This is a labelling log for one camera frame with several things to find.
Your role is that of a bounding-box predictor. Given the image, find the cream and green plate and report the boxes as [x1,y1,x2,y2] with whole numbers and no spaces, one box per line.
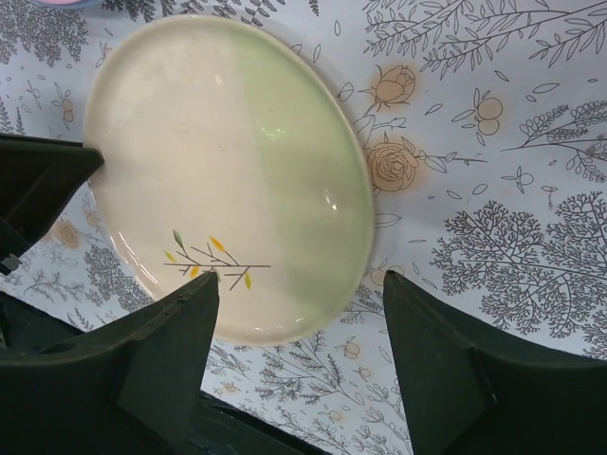
[84,15,375,346]

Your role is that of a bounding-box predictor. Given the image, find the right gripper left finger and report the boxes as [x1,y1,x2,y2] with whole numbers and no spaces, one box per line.
[0,272,224,455]

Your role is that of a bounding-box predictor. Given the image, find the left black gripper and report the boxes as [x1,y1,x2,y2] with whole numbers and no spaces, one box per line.
[0,134,104,276]

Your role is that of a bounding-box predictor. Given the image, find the pink round plate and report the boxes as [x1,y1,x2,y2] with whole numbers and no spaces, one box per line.
[38,0,102,9]

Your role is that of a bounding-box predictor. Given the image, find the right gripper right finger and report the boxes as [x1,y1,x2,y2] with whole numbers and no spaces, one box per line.
[383,271,606,454]

